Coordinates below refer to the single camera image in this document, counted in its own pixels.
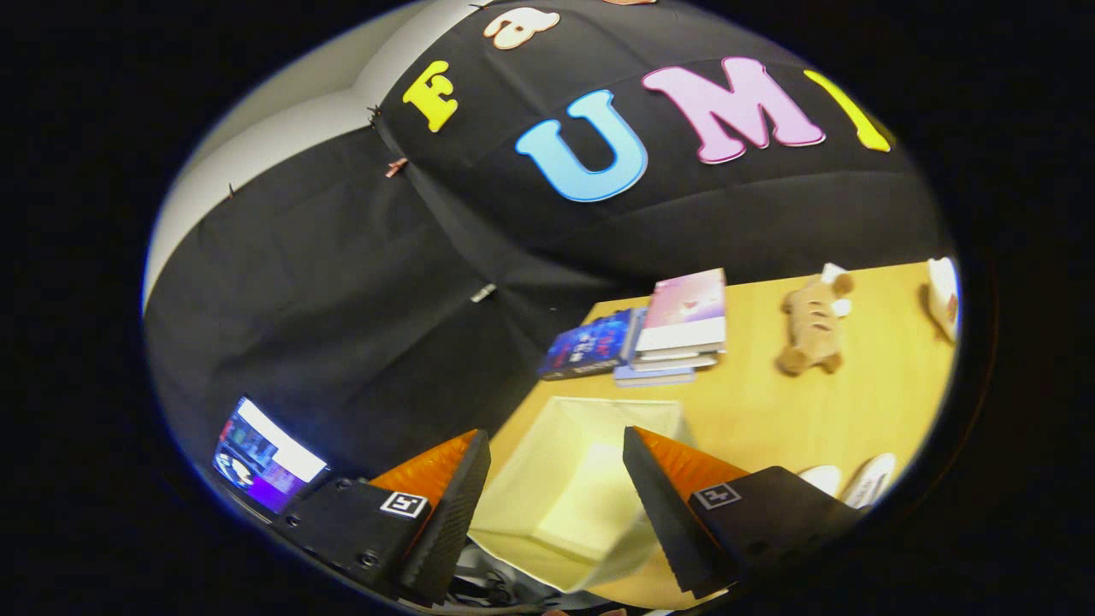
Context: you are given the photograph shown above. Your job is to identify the black backdrop cloth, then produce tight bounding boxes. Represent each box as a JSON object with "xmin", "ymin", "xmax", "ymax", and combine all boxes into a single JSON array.
[{"xmin": 144, "ymin": 0, "xmax": 955, "ymax": 514}]

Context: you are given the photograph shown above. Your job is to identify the grey white book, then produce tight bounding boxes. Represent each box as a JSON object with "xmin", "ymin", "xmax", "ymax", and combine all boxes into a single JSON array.
[{"xmin": 629, "ymin": 345, "xmax": 721, "ymax": 371}]

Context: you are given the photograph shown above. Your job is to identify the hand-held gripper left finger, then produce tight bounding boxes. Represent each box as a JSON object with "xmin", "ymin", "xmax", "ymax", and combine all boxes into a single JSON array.
[{"xmin": 272, "ymin": 429, "xmax": 492, "ymax": 605}]

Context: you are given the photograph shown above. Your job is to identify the dark blue book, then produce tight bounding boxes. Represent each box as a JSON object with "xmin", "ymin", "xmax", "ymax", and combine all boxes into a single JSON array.
[{"xmin": 537, "ymin": 308, "xmax": 638, "ymax": 380}]

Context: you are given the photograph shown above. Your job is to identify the lit computer screen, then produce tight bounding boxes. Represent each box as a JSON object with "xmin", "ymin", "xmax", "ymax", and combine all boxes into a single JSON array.
[{"xmin": 212, "ymin": 396, "xmax": 330, "ymax": 514}]

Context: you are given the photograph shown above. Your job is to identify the white plush toy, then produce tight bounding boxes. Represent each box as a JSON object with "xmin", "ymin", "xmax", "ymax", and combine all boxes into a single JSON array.
[{"xmin": 926, "ymin": 257, "xmax": 961, "ymax": 343}]

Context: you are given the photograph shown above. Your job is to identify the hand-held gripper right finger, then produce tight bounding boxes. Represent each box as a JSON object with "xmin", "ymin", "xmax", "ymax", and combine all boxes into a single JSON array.
[{"xmin": 622, "ymin": 426, "xmax": 865, "ymax": 600}]

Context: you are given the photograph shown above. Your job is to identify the white shoe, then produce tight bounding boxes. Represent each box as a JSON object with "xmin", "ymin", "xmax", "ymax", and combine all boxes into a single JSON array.
[
  {"xmin": 843, "ymin": 453, "xmax": 897, "ymax": 511},
  {"xmin": 800, "ymin": 465, "xmax": 843, "ymax": 497}
]

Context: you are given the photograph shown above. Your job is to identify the pink cover book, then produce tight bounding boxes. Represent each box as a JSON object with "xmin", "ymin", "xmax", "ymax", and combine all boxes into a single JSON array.
[{"xmin": 636, "ymin": 268, "xmax": 728, "ymax": 353}]

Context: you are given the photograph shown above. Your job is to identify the black cables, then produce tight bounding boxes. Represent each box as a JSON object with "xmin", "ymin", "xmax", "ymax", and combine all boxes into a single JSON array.
[{"xmin": 451, "ymin": 548, "xmax": 536, "ymax": 610}]

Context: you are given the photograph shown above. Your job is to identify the pale green fabric storage box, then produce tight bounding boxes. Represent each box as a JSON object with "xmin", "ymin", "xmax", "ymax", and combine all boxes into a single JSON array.
[{"xmin": 469, "ymin": 396, "xmax": 698, "ymax": 593}]

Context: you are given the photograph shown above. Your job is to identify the light blue book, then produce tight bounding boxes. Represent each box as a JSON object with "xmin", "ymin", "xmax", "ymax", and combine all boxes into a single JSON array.
[{"xmin": 613, "ymin": 365, "xmax": 695, "ymax": 388}]

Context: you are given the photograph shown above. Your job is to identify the brown plush toy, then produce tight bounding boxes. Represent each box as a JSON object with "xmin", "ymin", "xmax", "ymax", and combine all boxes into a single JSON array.
[{"xmin": 776, "ymin": 263, "xmax": 855, "ymax": 376}]

